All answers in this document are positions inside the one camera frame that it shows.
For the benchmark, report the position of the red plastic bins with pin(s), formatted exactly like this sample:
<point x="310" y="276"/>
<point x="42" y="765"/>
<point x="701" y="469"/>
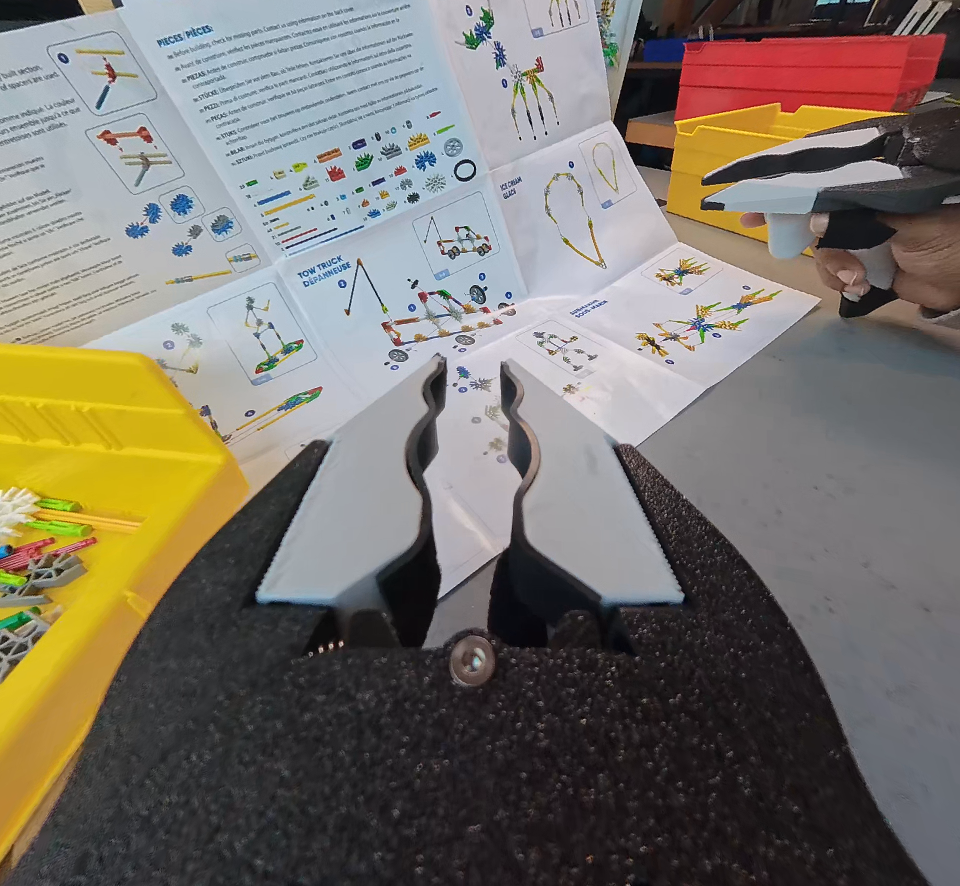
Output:
<point x="810" y="69"/>

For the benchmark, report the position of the grey desk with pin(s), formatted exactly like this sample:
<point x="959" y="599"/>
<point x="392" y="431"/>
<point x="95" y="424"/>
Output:
<point x="810" y="496"/>

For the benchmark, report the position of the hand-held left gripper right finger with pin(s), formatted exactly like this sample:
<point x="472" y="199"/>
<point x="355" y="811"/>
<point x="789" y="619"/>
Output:
<point x="600" y="519"/>

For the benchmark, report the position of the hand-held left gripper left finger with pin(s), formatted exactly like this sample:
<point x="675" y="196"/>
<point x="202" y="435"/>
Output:
<point x="345" y="519"/>

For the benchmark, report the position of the yellow plastic bin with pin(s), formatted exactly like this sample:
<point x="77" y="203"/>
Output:
<point x="735" y="136"/>
<point x="135" y="421"/>

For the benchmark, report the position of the toy set cardboard box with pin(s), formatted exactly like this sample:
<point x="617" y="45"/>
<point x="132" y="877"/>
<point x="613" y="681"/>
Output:
<point x="623" y="24"/>

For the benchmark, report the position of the person's right hand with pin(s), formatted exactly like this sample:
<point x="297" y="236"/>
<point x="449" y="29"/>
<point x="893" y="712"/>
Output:
<point x="923" y="264"/>

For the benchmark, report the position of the printed instruction sheet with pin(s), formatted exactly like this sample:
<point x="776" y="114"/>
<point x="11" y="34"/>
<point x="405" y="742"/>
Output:
<point x="300" y="136"/>

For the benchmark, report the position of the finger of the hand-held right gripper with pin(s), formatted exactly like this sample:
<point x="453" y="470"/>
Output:
<point x="825" y="193"/>
<point x="810" y="151"/>

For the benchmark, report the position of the pile of toy pieces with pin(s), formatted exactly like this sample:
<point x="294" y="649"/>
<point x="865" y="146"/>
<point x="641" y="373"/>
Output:
<point x="38" y="556"/>

